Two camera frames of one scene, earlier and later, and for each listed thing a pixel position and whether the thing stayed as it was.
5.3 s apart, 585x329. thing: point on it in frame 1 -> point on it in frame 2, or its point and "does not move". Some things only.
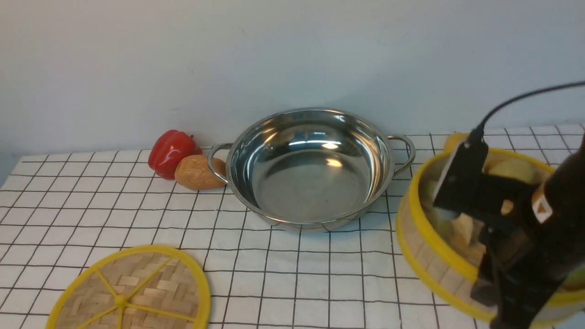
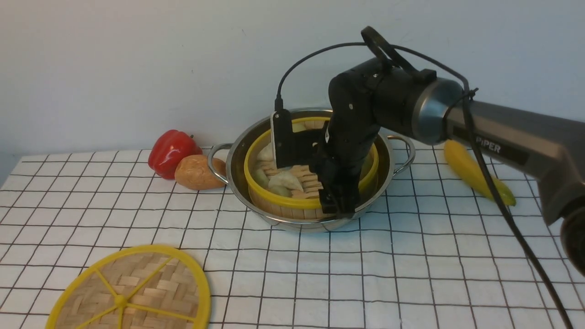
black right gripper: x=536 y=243 -> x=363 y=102
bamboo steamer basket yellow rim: x=442 y=252 -> x=309 y=124
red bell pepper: x=170 y=147 does not move
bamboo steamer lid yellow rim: x=147 y=287 does not move
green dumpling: x=431 y=185 -> x=261 y=177
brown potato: x=193 y=172 does not move
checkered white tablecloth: x=57 y=210 does not move
